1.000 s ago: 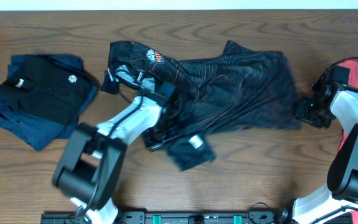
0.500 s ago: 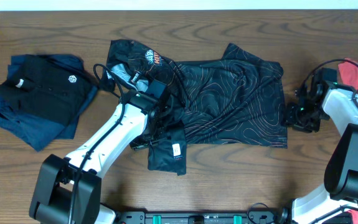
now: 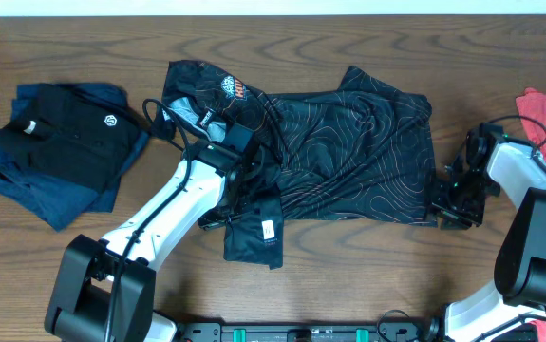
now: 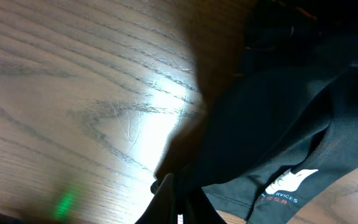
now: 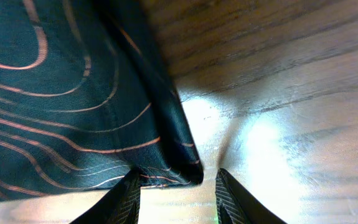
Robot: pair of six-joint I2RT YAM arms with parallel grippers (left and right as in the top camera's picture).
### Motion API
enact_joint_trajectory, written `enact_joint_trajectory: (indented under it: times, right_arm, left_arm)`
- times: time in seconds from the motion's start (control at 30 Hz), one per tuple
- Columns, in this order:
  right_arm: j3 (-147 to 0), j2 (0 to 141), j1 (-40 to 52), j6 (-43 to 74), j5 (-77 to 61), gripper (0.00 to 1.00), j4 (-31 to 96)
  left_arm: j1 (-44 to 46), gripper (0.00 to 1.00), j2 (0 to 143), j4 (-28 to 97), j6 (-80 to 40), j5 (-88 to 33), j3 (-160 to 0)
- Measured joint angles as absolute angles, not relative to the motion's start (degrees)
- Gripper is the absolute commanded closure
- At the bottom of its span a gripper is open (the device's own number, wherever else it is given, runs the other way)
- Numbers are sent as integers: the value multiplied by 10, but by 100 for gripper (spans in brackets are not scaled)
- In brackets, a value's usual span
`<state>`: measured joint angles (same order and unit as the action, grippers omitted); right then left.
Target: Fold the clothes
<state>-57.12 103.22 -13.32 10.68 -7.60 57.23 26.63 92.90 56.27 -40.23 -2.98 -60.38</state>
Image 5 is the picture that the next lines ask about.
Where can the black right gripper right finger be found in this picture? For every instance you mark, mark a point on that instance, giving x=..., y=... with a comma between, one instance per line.
x=236, y=205

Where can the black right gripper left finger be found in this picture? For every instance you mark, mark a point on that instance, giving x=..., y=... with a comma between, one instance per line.
x=119, y=206

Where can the black orange-patterned jersey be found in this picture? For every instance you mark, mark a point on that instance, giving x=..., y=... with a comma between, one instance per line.
x=84, y=99

